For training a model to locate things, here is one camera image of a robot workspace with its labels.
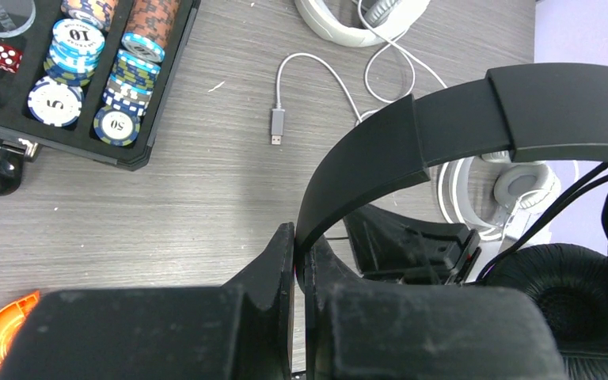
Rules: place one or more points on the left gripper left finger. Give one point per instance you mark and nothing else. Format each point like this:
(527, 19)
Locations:
(239, 330)

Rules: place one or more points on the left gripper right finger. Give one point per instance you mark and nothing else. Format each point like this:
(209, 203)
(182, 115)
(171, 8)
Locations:
(363, 329)

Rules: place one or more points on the black wired headphones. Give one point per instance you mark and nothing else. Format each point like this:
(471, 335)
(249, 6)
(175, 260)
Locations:
(545, 111)

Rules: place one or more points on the white grey headphones at right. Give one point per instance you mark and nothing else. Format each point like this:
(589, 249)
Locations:
(521, 191)

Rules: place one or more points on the black poker chip case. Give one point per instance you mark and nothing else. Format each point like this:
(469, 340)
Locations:
(86, 77)

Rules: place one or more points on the white headphones at back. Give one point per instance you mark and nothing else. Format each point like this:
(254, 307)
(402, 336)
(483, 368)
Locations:
(383, 23)

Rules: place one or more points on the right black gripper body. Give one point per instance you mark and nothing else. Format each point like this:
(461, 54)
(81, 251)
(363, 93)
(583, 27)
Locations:
(393, 248)

